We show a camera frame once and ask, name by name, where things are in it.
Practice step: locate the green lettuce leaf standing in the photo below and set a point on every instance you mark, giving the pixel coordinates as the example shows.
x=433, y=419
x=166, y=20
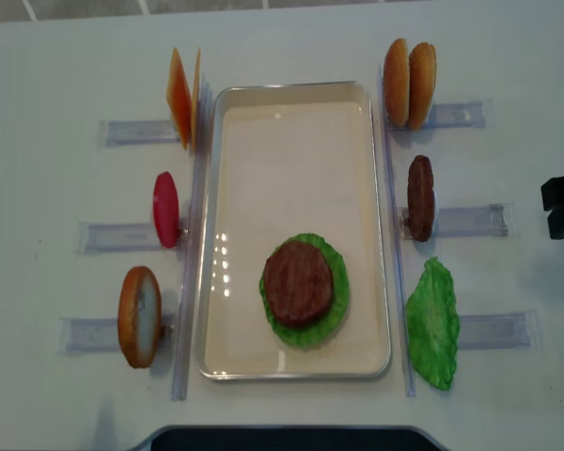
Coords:
x=434, y=326

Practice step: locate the clear lettuce rack track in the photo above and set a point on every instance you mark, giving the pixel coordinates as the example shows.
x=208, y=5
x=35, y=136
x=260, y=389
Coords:
x=514, y=330

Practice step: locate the clear bun rack track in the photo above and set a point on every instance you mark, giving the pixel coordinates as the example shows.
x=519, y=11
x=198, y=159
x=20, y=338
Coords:
x=101, y=335
x=455, y=115

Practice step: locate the clear left rail strip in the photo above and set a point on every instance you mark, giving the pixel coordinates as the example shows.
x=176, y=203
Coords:
x=193, y=245

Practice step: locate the metal baking tray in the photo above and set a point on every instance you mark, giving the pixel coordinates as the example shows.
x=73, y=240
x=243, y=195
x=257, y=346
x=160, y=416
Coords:
x=291, y=162

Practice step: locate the clear patty rack track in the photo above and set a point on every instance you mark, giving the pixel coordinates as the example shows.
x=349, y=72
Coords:
x=493, y=220

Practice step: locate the dark base at bottom edge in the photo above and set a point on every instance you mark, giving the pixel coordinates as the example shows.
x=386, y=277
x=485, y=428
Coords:
x=291, y=438

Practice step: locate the orange cheese slice right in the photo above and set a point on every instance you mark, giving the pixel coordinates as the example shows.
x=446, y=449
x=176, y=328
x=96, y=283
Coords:
x=195, y=101

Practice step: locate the clear tomato rack track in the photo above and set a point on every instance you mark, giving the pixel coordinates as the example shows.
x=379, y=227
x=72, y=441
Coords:
x=96, y=238

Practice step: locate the bun half outer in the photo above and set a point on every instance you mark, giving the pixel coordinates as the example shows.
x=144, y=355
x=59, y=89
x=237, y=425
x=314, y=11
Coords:
x=396, y=81

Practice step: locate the red tomato slice standing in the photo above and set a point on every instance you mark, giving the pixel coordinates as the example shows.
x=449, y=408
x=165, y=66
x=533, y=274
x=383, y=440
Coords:
x=165, y=210

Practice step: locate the brown meat patty front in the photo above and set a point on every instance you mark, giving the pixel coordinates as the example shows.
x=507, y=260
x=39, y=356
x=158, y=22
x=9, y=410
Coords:
x=298, y=284

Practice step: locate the lettuce leaf in tray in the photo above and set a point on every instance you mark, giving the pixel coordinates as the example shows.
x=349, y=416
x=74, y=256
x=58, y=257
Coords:
x=318, y=333

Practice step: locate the clear left bun rack track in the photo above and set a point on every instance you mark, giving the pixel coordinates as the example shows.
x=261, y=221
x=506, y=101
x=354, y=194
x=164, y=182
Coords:
x=101, y=335

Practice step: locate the bun half near pusher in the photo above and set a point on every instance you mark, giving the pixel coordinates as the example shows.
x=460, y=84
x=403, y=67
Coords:
x=423, y=67

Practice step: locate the clear cheese rack track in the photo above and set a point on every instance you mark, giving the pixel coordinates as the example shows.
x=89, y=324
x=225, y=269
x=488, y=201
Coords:
x=138, y=132

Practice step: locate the bun half left rack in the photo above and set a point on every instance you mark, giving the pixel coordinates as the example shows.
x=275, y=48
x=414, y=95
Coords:
x=139, y=317

